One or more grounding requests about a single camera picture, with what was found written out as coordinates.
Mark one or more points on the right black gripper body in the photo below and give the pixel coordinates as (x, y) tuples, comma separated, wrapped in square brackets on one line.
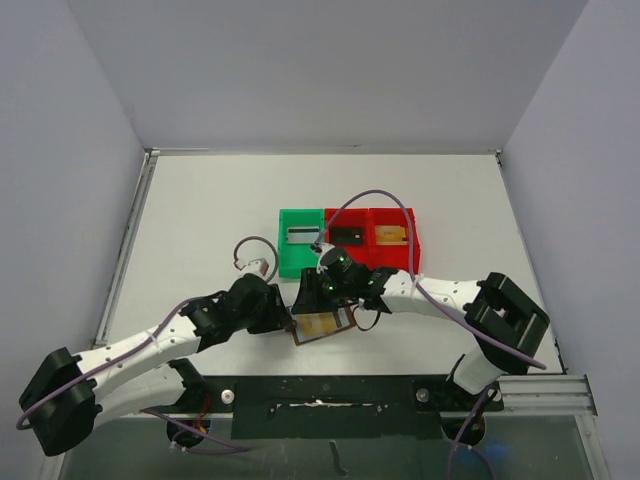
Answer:
[(310, 291)]

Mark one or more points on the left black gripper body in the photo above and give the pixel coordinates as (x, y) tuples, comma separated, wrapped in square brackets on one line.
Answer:
[(265, 318)]

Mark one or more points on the brown leather card holder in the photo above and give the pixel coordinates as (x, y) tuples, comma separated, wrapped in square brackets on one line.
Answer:
[(344, 318)]

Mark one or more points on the green plastic bin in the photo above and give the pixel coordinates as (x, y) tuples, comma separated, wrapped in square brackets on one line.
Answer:
[(294, 258)]

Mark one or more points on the silver credit card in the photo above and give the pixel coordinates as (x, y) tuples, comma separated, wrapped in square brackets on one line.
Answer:
[(302, 235)]

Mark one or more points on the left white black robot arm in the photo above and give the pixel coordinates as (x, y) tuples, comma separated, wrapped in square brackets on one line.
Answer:
[(71, 394)]

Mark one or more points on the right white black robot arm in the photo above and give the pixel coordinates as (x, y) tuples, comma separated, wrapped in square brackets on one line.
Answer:
[(508, 326)]

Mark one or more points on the black credit card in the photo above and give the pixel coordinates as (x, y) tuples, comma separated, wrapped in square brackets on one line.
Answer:
[(346, 236)]

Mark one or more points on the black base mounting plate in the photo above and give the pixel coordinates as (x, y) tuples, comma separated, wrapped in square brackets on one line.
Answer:
[(329, 407)]

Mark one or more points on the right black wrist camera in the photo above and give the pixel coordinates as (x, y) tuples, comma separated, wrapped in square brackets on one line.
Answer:
[(335, 263)]

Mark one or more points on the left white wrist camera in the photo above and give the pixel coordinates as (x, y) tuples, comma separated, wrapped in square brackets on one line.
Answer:
[(259, 267)]

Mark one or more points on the aluminium frame rail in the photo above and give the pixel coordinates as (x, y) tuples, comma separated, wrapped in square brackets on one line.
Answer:
[(528, 395)]

